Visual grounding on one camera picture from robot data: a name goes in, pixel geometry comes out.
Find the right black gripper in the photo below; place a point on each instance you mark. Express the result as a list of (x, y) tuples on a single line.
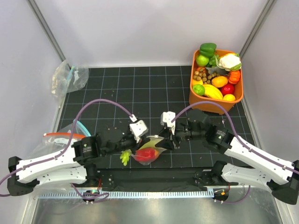
[(167, 142)]

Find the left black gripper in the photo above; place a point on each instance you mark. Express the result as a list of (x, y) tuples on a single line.
[(141, 143)]

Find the green celery stalk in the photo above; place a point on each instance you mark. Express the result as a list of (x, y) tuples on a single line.
[(127, 154)]

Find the red bell pepper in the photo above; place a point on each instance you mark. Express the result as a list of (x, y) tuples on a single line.
[(145, 155)]

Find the clear polka dot zip bag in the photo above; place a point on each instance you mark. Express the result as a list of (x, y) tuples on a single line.
[(153, 141)]

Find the red tomato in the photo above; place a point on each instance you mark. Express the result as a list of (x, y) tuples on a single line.
[(156, 154)]

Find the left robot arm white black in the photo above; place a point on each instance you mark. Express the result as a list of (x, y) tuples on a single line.
[(73, 163)]

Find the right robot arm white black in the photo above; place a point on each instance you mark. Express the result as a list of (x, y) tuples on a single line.
[(267, 172)]

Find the clear bag orange zipper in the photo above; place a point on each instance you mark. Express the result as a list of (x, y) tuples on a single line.
[(50, 143)]

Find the clear bag blue zipper back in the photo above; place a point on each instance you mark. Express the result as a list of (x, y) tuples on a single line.
[(68, 79)]

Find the yellow banana bunch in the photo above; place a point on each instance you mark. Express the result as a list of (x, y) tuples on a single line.
[(212, 92)]

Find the yellow lemon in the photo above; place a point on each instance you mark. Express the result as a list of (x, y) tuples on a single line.
[(229, 97)]

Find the yellow orange mango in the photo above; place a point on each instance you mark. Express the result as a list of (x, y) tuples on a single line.
[(219, 81)]

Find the red apple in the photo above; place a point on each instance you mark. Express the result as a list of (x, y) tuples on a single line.
[(228, 89)]

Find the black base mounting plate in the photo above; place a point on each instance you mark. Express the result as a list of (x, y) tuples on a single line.
[(155, 179)]

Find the small orange pumpkin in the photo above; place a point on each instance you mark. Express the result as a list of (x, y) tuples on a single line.
[(234, 77)]

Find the green grape bunch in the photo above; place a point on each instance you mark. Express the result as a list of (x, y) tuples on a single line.
[(213, 60)]

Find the white cauliflower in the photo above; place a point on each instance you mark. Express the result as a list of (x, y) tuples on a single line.
[(230, 62)]

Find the green bell pepper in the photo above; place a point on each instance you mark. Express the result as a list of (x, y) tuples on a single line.
[(207, 49)]

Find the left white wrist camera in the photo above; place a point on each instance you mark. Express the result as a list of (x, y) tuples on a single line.
[(138, 128)]

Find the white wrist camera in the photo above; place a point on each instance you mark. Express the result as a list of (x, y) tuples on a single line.
[(138, 128), (166, 120)]

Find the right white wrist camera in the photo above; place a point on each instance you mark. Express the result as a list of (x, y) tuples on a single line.
[(166, 120)]

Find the slotted cable duct rail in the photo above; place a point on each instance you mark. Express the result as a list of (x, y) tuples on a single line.
[(209, 193)]

